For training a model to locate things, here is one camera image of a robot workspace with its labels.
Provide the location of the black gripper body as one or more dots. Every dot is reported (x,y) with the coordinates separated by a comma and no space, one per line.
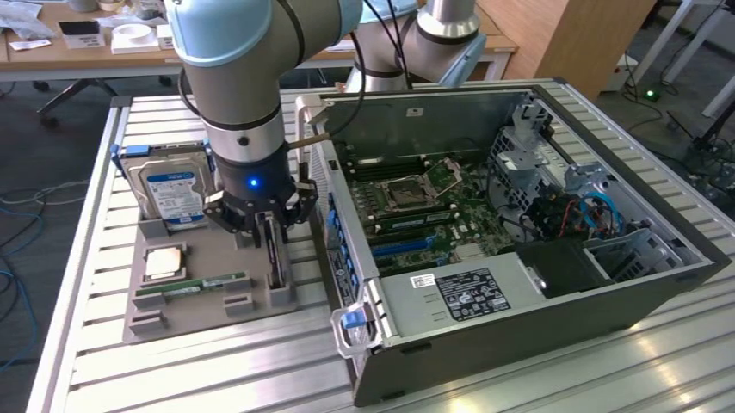
(252,172)

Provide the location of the green graphics card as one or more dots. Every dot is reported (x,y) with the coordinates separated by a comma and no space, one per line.
(275,258)

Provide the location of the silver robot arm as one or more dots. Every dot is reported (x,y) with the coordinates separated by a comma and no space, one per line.
(229,86)

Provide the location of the hard disk with blue carrier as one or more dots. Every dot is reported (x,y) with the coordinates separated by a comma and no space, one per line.
(167,193)

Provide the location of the silver CPU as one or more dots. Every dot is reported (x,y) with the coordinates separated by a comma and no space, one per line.
(167,262)

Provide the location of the green RAM stick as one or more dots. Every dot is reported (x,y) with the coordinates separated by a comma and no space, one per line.
(189,285)
(414,219)

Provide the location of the CPU socket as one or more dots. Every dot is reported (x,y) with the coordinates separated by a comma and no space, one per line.
(407,193)

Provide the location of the blue expansion slot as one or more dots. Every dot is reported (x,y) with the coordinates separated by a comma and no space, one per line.
(402,248)

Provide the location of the grey parts rack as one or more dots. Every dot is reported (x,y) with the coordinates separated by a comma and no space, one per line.
(200,314)

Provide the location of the metal socket cover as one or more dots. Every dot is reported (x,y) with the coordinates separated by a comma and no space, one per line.
(436,167)

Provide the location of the green motherboard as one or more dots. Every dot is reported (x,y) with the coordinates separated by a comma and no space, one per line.
(459,202)

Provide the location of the blue case latch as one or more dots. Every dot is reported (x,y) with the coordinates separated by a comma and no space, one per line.
(352,320)

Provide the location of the grey power supply unit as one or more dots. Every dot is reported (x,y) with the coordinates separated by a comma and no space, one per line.
(414,301)

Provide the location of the white cube box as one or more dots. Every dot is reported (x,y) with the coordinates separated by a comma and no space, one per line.
(161,41)

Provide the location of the flat white box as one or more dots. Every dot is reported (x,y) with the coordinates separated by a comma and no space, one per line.
(135,47)

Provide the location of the black office chair base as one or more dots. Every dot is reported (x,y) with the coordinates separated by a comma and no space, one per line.
(63,95)

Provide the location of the perforated metal disk bay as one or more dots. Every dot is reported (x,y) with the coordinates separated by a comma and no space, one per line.
(516,172)

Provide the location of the white tape roll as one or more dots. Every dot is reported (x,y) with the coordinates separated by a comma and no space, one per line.
(119,32)

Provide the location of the small dark object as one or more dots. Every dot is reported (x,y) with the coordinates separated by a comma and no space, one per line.
(151,14)

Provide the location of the white box with black top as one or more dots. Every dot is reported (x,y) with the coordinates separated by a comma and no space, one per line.
(80,41)

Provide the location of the wooden desk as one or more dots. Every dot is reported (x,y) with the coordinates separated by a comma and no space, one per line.
(57,58)

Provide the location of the grey cup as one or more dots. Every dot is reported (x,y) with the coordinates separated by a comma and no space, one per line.
(83,5)

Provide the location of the white paper card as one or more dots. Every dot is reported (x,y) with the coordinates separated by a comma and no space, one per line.
(28,44)

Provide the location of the grey open PC case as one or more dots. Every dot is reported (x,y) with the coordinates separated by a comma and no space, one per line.
(516,365)

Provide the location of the clear plastic bag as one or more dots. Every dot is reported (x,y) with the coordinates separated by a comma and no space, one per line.
(23,19)

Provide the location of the grey metal disk bay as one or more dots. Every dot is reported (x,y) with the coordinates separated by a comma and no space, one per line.
(631,258)

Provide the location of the wooden cabinet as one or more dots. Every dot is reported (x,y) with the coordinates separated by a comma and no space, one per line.
(574,43)

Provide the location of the green indicator light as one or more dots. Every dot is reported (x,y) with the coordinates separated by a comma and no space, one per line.
(650,92)

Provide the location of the black tripod stand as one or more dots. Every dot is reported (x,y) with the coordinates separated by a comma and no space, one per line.
(703,139)

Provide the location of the silver metal bracket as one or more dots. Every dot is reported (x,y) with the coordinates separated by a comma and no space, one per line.
(586,183)

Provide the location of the white desk frame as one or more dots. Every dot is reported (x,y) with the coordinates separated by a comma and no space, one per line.
(723,94)

